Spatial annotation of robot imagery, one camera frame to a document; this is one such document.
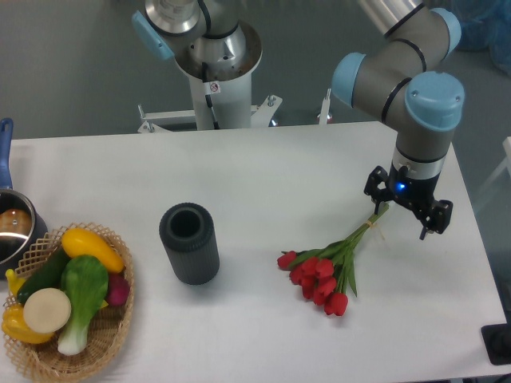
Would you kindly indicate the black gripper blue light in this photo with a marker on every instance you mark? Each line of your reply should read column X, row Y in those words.
column 411, row 184

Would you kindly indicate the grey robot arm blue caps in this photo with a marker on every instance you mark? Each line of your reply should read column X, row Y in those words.
column 399, row 86

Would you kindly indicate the red tulip bouquet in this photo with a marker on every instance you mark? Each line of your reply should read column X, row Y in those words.
column 325, row 274

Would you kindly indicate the black device at table edge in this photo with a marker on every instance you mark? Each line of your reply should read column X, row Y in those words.
column 497, row 343

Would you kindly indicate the blue plastic bag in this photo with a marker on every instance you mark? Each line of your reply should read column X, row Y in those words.
column 485, row 25

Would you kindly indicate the dark grey ribbed vase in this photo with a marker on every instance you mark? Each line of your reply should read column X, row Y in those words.
column 188, row 235

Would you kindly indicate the red radish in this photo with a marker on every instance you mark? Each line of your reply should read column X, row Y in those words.
column 118, row 290

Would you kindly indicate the green bok choy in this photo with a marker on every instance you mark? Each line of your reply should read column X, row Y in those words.
column 85, row 283

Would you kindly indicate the yellow squash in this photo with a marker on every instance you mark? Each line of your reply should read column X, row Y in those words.
column 79, row 241

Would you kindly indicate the dark green cucumber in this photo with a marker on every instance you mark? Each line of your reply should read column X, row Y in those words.
column 48, row 275

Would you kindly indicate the woven wicker basket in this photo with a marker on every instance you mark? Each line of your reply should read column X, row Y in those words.
column 107, row 331

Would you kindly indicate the yellow banana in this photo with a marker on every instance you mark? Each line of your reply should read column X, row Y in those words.
column 14, row 282

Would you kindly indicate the yellow bell pepper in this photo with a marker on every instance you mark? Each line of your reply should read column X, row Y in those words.
column 14, row 325

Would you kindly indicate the white frame at right edge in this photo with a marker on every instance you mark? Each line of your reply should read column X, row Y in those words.
column 503, row 167

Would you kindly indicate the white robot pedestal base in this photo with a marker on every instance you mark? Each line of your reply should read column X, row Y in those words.
column 219, row 73

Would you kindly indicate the blue handled saucepan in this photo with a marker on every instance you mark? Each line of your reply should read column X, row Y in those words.
column 21, row 225

